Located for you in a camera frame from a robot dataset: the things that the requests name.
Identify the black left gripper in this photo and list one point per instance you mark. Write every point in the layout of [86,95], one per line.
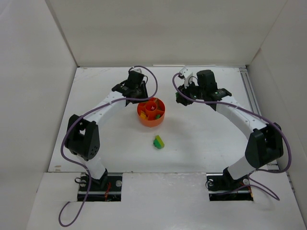
[143,90]

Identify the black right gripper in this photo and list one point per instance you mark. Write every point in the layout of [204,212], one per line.
[181,96]

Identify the brown studded lego plate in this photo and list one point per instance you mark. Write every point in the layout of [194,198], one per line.
[155,100]

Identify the yellow square lego brick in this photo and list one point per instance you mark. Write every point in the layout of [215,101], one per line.
[143,115]

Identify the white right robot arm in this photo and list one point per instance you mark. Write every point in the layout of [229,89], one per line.
[243,119]

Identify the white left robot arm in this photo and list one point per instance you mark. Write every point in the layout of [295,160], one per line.
[84,138]

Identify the orange round divided container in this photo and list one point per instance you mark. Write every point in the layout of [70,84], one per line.
[146,107]

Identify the lime sloped lego brick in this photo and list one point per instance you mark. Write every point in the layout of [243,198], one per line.
[160,140]

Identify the green curved lego brick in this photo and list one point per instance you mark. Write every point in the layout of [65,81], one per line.
[157,144]

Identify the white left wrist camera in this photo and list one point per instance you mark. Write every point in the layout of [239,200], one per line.
[137,70]

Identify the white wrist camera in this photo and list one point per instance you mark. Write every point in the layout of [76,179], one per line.
[137,70]
[186,75]

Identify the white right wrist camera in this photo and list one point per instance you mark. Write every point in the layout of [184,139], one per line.
[186,75]

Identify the aluminium rail right side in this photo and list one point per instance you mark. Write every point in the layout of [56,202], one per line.
[267,150]

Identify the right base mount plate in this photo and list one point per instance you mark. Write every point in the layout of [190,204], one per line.
[219,190]

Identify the base mount plate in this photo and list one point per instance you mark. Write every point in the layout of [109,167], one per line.
[107,191]
[219,190]

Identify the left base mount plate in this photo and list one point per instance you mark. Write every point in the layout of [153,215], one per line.
[107,191]

